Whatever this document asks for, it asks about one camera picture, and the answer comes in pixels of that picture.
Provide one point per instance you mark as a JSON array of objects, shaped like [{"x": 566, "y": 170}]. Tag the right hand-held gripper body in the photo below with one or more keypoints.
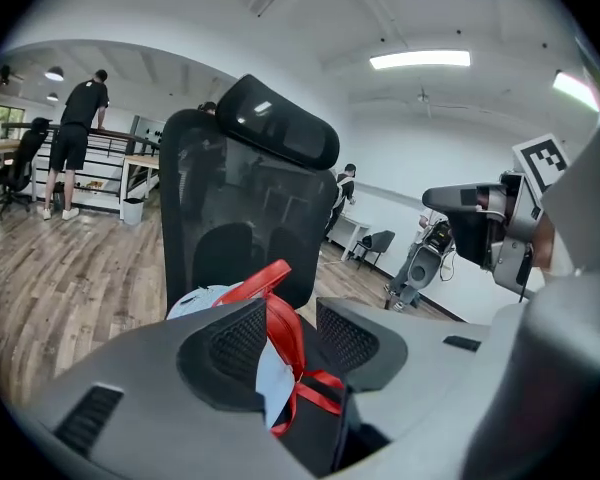
[{"x": 517, "y": 218}]

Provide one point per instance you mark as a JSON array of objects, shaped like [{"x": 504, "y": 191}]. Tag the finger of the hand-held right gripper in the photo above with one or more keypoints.
[{"x": 472, "y": 228}]

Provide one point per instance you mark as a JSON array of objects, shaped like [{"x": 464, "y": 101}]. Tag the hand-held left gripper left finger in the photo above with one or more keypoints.
[{"x": 145, "y": 383}]

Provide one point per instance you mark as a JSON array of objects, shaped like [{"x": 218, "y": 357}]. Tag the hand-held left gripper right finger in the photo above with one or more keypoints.
[{"x": 420, "y": 368}]

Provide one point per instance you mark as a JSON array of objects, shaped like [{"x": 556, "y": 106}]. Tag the black mesh office chair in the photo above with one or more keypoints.
[{"x": 240, "y": 193}]

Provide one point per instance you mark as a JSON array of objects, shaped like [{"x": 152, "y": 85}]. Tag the person's right forearm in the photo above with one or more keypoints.
[{"x": 544, "y": 240}]

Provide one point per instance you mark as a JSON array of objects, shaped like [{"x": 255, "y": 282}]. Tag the dark side chair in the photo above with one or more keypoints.
[{"x": 380, "y": 242}]

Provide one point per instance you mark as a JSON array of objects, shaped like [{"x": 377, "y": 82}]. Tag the white table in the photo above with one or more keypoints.
[{"x": 352, "y": 225}]

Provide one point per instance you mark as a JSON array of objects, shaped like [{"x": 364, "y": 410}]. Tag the white waste bin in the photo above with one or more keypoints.
[{"x": 133, "y": 212}]

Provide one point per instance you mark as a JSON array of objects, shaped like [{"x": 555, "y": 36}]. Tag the long ceiling light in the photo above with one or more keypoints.
[{"x": 420, "y": 59}]

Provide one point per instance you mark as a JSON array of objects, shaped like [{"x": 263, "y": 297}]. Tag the light wood top table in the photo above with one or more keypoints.
[{"x": 140, "y": 160}]

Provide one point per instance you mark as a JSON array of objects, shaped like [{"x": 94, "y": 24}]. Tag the black metal railing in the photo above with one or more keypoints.
[{"x": 110, "y": 143}]

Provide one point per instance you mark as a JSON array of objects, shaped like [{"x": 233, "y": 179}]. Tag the black pendant lamp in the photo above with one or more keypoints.
[
  {"x": 52, "y": 96},
  {"x": 54, "y": 73}
]

